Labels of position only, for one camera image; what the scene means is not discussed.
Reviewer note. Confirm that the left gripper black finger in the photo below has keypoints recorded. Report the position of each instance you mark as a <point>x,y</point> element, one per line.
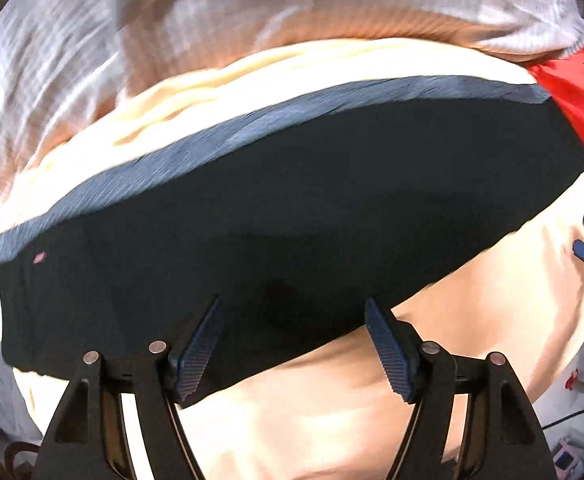
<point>87,439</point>
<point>502,437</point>

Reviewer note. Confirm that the black pants blue side stripe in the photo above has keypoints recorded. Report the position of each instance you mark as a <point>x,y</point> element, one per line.
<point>292,216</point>

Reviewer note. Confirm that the grey white striped duvet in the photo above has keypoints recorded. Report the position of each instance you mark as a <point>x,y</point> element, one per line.
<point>64,61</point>

